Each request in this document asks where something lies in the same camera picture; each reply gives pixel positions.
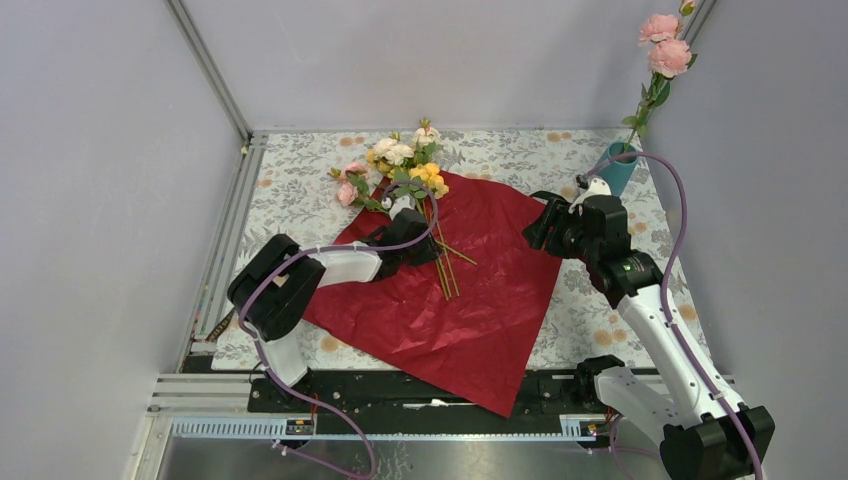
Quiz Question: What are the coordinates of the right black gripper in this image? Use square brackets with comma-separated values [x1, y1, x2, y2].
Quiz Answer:
[520, 197, 599, 265]

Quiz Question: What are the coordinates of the black gold-lettered ribbon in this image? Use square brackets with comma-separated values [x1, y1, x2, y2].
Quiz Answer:
[205, 190, 571, 344]

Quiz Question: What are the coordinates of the pink rose stem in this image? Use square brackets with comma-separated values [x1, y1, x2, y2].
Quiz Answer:
[622, 0, 698, 147]
[329, 163, 475, 264]

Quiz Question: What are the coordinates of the cream rose stem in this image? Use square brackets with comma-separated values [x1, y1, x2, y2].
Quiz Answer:
[365, 136, 452, 302]

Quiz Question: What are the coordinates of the red and brown wrapping paper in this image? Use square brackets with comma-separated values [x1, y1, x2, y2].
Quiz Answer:
[304, 173, 561, 417]

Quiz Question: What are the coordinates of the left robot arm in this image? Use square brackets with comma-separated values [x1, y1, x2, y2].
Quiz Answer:
[226, 207, 441, 411]

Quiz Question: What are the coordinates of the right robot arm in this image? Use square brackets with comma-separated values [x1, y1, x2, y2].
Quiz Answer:
[522, 191, 775, 479]

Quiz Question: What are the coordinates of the teal cylindrical vase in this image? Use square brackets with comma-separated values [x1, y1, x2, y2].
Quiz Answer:
[597, 142, 638, 197]

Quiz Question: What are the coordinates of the yellow rose stem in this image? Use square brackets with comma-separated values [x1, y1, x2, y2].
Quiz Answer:
[408, 162, 460, 300]

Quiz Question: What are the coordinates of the floral patterned table mat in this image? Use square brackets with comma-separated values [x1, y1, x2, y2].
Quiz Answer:
[236, 129, 673, 369]

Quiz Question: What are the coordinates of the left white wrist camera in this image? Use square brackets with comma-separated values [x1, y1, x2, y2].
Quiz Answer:
[381, 195, 422, 222]

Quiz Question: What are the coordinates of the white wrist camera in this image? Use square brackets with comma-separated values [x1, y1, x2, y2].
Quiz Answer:
[381, 195, 422, 222]
[568, 176, 612, 213]

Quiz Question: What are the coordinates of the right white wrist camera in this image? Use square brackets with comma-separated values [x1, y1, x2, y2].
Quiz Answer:
[568, 176, 612, 213]

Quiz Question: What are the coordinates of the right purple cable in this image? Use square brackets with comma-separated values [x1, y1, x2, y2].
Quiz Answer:
[574, 150, 766, 480]

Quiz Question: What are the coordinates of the purple cable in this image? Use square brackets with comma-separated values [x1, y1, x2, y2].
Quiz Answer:
[237, 181, 440, 478]
[574, 150, 766, 480]

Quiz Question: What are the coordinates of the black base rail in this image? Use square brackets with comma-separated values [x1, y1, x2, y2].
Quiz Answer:
[247, 369, 619, 441]

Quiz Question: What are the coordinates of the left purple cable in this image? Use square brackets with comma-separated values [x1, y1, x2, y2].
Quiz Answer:
[237, 181, 440, 478]

